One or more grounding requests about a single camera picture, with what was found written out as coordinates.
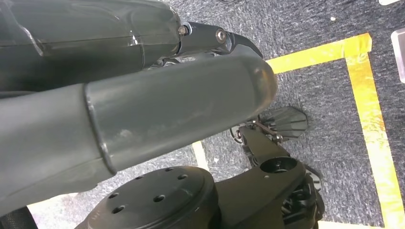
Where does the short yellow floor tape strip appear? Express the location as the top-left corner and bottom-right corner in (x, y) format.
(192, 140), (211, 172)

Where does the black mesh fabric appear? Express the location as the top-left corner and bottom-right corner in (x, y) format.
(0, 206), (39, 229)

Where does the pale grey flat object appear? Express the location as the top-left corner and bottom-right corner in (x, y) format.
(390, 27), (405, 84)

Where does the long yellow floor tape strip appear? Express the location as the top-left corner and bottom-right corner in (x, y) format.
(266, 32), (373, 75)

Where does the thin yellow floor tape strip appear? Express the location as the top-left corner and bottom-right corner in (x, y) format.
(318, 220), (385, 229)

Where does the wide yellow floor tape strip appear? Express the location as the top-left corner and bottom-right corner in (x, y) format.
(345, 53), (405, 229)

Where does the black ribbed robot foot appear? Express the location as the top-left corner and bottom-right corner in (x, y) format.
(230, 105), (309, 145)

